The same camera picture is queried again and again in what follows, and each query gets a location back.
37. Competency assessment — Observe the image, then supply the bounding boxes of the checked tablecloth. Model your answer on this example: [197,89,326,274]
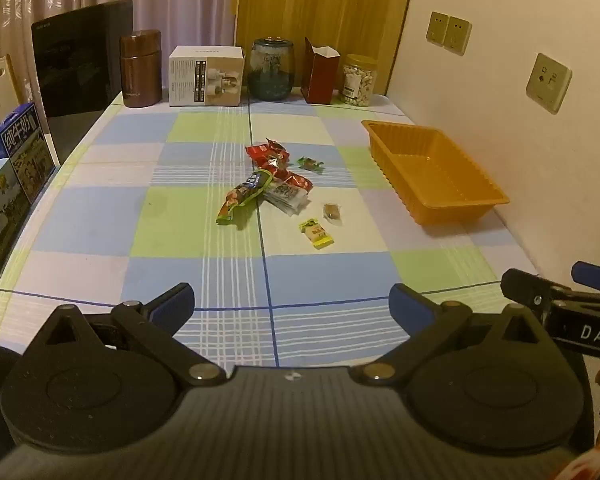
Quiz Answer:
[0,91,571,376]

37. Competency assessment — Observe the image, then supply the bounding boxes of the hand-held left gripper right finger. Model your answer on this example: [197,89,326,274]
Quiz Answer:
[350,282,563,388]

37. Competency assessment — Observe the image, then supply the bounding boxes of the pink sheer curtain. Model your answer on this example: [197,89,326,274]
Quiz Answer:
[0,0,243,106]

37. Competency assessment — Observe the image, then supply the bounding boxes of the small yellow-green snack packet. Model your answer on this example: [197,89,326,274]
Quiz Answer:
[299,217,335,251]

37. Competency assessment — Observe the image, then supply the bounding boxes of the long sausage packet green ends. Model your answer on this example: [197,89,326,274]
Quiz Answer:
[216,170,273,226]

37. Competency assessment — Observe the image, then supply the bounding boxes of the red patterned clothing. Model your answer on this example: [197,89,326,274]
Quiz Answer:
[555,442,600,480]

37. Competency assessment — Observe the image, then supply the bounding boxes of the clear snack packet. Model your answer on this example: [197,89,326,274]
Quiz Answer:
[262,182,311,218]

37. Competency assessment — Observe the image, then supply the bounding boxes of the blue milk carton box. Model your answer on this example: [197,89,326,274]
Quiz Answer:
[0,102,57,206]

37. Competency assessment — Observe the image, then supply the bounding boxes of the plastic jar of nuts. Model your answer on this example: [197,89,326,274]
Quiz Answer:
[341,53,379,108]

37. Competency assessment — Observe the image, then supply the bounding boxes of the dark glass jar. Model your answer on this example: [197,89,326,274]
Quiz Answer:
[246,36,295,102]

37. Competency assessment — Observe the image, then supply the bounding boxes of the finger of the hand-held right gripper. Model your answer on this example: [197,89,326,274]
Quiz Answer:
[571,261,600,295]
[500,268,573,313]

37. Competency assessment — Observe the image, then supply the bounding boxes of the orange plastic tray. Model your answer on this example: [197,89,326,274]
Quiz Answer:
[361,120,511,226]

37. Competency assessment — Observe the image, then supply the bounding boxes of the red candy packet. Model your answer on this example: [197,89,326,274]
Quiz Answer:
[257,152,293,178]
[245,137,288,161]

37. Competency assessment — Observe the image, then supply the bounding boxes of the white printed cardboard box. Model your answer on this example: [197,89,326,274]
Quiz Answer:
[168,45,246,107]

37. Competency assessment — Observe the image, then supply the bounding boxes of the yellow curtain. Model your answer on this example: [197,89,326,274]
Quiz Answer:
[235,0,418,96]

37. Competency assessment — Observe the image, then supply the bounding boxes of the beige wall data socket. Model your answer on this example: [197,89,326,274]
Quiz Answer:
[525,52,573,115]

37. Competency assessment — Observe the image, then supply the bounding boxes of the open red carton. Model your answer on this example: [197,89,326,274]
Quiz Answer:
[300,36,341,106]

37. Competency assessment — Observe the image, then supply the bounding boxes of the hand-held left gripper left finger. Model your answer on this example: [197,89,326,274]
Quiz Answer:
[24,282,228,388]

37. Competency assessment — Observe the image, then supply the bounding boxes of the brown thermos flask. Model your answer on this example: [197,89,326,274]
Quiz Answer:
[119,29,163,109]

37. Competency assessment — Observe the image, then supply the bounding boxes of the black flat screen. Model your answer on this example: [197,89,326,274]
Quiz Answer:
[31,0,133,166]

